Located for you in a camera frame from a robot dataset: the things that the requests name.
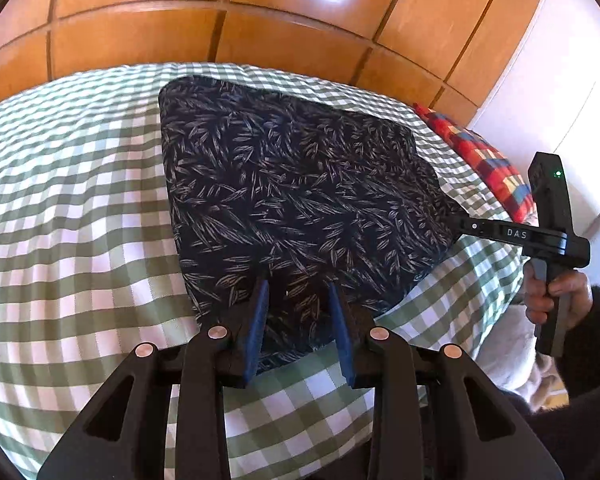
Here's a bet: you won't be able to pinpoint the dark leaf-print pants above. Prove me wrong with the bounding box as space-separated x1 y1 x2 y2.
158 76 463 371

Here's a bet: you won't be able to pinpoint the dark right sleeve forearm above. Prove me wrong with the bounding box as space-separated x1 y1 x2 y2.
505 286 600 479

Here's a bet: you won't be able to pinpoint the right hand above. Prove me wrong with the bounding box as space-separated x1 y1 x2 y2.
524 262 593 330

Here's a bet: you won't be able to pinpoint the red plaid pillow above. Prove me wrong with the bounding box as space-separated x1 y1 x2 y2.
414 104 536 223

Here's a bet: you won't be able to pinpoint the green checkered bed sheet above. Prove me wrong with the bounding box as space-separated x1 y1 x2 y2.
0 63 522 479

